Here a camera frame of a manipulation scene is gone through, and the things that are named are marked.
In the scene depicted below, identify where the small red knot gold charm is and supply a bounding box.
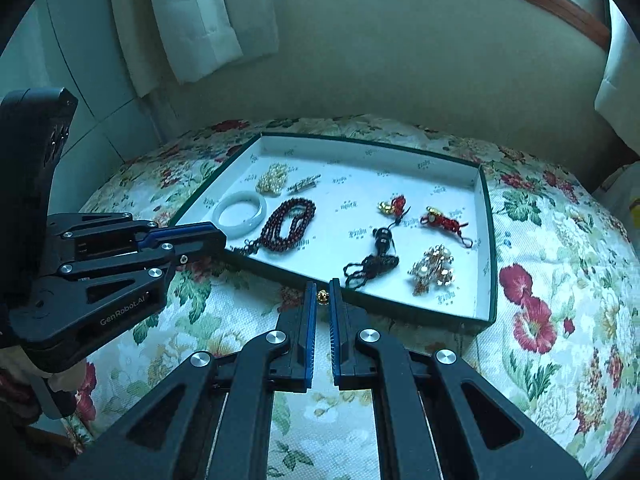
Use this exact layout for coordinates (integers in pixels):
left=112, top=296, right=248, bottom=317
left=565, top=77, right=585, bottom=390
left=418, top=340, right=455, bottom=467
left=376, top=194, right=413, bottom=221

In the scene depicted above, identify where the white pearl necklace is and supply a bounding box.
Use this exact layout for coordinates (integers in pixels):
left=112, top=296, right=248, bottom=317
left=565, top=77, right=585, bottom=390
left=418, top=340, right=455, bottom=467
left=256, top=161, right=291, bottom=195

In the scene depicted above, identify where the long red knot gold charm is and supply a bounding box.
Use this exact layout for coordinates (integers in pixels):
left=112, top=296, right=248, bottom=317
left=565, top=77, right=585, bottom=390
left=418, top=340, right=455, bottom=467
left=419, top=205, right=473, bottom=248

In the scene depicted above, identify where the green box with white lining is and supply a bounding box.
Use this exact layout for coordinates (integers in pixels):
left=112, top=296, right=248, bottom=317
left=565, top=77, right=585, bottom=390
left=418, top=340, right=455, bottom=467
left=167, top=131, right=498, bottom=333

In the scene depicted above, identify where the wide white curtain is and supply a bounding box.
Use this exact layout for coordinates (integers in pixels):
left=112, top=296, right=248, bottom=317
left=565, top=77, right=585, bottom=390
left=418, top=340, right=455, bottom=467
left=107, top=0, right=280, bottom=98

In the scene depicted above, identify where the narrow white curtain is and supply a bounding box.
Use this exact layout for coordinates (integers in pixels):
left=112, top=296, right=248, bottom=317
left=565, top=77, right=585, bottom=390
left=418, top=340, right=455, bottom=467
left=594, top=0, right=640, bottom=156

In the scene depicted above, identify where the person's left hand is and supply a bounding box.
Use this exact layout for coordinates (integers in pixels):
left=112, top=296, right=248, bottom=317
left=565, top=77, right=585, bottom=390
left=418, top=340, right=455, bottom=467
left=0, top=347, right=88, bottom=391

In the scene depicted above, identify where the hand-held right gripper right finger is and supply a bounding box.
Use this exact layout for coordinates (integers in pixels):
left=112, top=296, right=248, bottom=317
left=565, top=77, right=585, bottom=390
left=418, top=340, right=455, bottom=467
left=329, top=285, right=588, bottom=480

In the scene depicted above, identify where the white jade bangle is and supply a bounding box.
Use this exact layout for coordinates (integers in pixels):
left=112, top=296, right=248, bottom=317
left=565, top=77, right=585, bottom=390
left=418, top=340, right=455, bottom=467
left=212, top=191, right=268, bottom=238

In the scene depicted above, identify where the silver hair clip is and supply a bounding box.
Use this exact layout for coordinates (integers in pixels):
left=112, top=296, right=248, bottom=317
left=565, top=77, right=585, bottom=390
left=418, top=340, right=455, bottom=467
left=286, top=173, right=322, bottom=193

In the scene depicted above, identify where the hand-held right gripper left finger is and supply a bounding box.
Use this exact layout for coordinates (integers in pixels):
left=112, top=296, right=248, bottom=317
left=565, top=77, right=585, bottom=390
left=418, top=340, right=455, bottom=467
left=65, top=282, right=318, bottom=480

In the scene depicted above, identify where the dark red bead necklace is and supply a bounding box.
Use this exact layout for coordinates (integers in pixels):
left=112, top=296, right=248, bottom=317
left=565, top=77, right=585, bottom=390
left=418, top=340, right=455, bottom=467
left=227, top=197, right=318, bottom=258

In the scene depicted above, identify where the floral blanket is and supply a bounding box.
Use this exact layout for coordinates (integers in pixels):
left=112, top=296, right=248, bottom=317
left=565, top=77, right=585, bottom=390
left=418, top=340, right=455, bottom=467
left=60, top=114, right=640, bottom=480

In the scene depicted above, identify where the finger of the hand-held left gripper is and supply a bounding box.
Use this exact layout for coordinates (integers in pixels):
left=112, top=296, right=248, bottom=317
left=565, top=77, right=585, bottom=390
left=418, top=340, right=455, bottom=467
left=56, top=229, right=228, bottom=307
left=46, top=212, right=222, bottom=266

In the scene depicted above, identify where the dark pendant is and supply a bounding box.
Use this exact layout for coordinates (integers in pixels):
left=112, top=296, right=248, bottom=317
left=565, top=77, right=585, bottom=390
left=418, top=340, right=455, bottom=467
left=342, top=220, right=401, bottom=291

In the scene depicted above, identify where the rhinestone pearl brooch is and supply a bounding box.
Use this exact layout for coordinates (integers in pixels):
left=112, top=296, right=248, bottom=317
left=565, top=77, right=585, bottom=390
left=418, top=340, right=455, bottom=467
left=407, top=244, right=458, bottom=297

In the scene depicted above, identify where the white plastic bag yellow print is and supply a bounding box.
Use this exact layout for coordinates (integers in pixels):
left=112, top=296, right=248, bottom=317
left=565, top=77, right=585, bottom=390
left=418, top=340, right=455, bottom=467
left=595, top=160, right=640, bottom=231

